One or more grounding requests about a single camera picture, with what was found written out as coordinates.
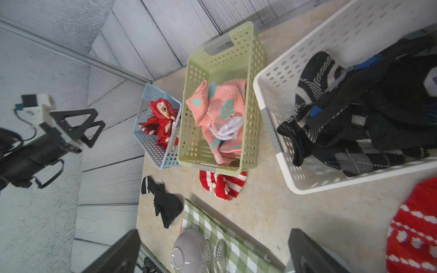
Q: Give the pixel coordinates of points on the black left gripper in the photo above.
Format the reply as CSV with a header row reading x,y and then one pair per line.
x,y
20,166

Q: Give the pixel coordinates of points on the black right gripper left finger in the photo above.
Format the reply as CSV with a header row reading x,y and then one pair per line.
x,y
119,258

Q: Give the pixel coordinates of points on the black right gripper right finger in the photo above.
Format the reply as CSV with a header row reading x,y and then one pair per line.
x,y
306,255

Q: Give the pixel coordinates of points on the black sock with blue patch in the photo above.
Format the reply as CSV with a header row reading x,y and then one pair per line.
x,y
168,205

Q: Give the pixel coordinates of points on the red bear Christmas sock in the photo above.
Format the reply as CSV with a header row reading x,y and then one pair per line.
x,y
161,123

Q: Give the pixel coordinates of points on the red sock white dot pattern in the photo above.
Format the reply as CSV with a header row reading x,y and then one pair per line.
x,y
412,234

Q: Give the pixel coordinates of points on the red white striped sock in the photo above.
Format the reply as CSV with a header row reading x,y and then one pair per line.
x,y
223,186

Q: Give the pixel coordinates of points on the black grey striped sock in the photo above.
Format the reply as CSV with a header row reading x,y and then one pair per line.
x,y
357,158

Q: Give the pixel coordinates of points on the pink sock with teal leaves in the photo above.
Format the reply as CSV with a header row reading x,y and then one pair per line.
x,y
220,112

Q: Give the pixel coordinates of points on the black blue sport sock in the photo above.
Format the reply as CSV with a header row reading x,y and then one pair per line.
x,y
328,108

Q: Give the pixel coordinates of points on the black sock with white label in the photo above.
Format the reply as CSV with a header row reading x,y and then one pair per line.
x,y
403,99

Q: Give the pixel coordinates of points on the light blue plastic basket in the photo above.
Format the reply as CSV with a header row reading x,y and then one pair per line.
x,y
162,158

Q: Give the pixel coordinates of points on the light green plastic basket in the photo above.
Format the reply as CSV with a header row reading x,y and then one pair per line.
x,y
236,54

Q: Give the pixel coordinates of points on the light blue ceramic mug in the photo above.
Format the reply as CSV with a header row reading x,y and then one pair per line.
x,y
328,255

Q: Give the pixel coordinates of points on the lilac ceramic bowl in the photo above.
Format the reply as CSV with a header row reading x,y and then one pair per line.
x,y
187,254

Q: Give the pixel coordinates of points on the metal base rail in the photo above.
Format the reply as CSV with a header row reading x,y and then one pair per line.
x,y
147,262

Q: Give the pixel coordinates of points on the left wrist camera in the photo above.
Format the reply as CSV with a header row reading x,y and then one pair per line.
x,y
36,108

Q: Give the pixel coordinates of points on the left aluminium frame post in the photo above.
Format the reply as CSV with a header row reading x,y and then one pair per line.
x,y
36,37

